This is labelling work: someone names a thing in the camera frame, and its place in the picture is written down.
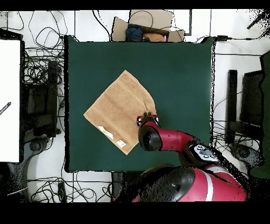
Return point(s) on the black tripod leg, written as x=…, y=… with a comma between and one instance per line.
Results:
x=256, y=21

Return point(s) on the tan terry towel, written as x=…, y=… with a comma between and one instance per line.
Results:
x=118, y=112

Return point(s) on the orange cloth bundle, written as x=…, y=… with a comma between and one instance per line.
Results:
x=155, y=37

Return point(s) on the dark blue garment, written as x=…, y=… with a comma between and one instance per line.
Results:
x=135, y=33

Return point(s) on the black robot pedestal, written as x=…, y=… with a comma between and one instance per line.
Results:
x=117, y=183

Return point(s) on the green fabric drape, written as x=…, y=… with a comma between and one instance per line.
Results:
x=266, y=105

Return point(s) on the black power adapter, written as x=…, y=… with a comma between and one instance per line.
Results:
x=222, y=38

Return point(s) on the cardboard box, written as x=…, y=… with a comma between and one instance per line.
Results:
x=120, y=29

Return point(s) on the white panel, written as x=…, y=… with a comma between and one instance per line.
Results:
x=9, y=84

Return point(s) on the grey swivel base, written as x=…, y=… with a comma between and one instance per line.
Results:
x=34, y=145
x=244, y=153

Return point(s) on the dark green table cloth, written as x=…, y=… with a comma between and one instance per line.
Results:
x=179, y=74

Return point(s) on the black power strip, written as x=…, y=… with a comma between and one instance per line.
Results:
x=61, y=192

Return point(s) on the grey square frame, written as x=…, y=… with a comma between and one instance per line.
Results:
x=190, y=21

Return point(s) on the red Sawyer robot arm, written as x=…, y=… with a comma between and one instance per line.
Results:
x=173, y=139

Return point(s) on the black strip label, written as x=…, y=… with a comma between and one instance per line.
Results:
x=5, y=108

